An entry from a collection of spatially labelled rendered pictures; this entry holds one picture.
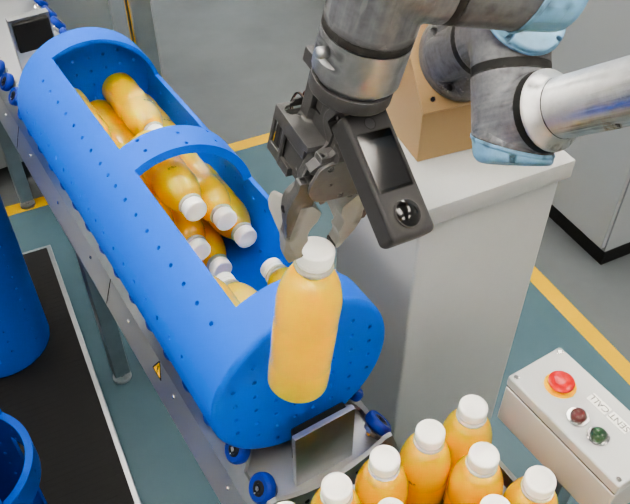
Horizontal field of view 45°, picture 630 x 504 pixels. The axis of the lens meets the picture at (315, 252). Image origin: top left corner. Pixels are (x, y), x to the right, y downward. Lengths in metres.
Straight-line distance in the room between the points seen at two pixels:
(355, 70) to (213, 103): 3.04
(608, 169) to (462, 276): 1.34
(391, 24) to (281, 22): 3.70
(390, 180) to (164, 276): 0.54
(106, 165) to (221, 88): 2.46
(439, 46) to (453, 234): 0.32
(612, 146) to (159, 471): 1.73
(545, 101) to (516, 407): 0.42
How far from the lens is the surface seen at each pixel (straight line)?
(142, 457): 2.34
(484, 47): 1.15
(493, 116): 1.11
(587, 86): 1.03
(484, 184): 1.32
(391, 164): 0.64
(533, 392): 1.10
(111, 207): 1.25
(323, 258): 0.75
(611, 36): 2.59
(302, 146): 0.67
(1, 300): 2.22
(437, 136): 1.34
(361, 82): 0.60
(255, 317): 0.98
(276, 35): 4.15
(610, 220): 2.79
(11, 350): 2.35
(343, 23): 0.59
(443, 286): 1.45
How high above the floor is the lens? 1.96
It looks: 44 degrees down
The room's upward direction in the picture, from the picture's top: straight up
